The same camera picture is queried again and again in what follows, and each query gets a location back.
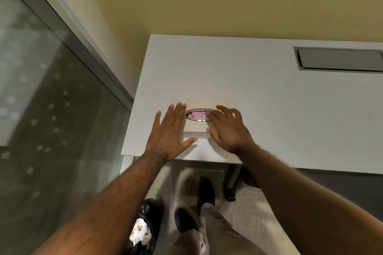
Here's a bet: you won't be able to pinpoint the person's left hand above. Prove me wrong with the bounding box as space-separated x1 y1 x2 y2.
144 102 198 161

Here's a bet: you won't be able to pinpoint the person's right hand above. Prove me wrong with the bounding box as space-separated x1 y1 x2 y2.
205 104 255 154

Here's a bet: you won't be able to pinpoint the black waste bin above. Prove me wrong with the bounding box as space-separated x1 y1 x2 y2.
124 198 164 255

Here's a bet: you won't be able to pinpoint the person's left forearm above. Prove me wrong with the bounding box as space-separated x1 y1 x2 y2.
31 151 168 255

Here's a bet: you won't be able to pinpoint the person's right forearm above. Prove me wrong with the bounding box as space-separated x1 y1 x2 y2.
233 143 383 255

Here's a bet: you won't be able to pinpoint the person's dark shoe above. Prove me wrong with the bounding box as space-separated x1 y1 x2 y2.
197 176 217 208
174 207 200 234

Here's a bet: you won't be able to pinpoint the person's grey trousers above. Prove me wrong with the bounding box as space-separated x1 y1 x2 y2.
161 202 267 255

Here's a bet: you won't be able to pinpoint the grey table leg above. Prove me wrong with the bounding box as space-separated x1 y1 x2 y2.
223 163 243 202

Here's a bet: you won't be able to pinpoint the crumpled waste paper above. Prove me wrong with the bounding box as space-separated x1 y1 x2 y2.
129 218 152 246

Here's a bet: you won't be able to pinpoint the fixed glass partition panel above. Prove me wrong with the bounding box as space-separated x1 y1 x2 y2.
0 0 134 255

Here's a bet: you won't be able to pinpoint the grey table cable hatch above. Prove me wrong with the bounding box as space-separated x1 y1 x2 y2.
293 46 383 74

